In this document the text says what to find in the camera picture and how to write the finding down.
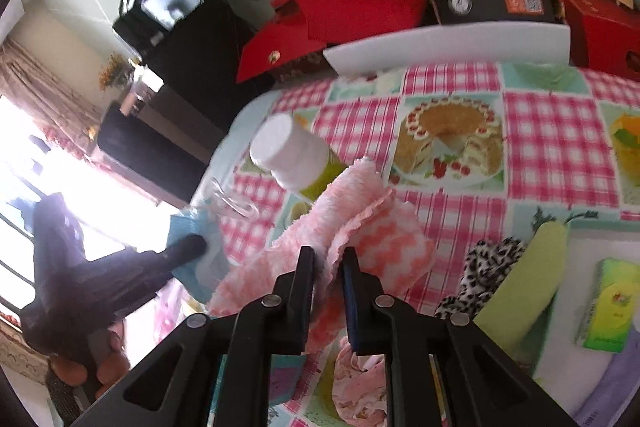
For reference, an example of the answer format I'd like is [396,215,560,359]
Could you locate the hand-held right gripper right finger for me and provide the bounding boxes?
[340,247,581,427]

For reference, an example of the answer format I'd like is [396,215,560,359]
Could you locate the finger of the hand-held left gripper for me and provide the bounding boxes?
[149,233,209,289]

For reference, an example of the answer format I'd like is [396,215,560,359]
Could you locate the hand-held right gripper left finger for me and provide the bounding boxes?
[70,246,317,427]

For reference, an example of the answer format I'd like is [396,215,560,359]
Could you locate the light blue tissue packet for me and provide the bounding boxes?
[169,210,232,304]

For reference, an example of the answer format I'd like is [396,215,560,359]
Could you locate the pink fluffy towel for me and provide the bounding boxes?
[206,158,437,354]

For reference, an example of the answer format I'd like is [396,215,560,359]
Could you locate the pink floral cloth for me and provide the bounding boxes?
[331,341,392,426]

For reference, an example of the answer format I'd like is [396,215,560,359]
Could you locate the leopard print scrunchie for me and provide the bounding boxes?
[434,237,527,321]

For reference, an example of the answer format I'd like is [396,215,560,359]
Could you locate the light green cloth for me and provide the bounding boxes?
[471,218,572,349]

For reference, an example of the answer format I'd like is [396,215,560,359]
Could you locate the green tissue pack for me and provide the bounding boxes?
[575,258,640,354]

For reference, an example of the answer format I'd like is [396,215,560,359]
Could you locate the person's left hand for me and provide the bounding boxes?
[49,323,133,402]

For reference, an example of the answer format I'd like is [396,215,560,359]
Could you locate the teal plastic toy case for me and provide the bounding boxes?
[210,351,307,427]

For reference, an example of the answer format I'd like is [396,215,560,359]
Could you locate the white pill bottle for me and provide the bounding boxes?
[248,112,349,203]

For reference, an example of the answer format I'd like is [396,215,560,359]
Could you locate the black cabinet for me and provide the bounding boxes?
[94,1,262,208]

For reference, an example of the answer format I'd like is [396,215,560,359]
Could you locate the yellow flowers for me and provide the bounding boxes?
[97,53,134,92]

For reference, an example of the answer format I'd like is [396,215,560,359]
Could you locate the patterned curtain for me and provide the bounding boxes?
[0,39,109,158]

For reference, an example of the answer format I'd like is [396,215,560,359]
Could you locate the pink checkered tablecloth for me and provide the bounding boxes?
[150,59,640,427]

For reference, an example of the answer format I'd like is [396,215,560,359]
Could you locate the black box with gauge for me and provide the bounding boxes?
[426,0,562,28]

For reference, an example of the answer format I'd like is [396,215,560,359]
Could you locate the red box with handle slot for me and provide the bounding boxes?
[531,0,640,82]

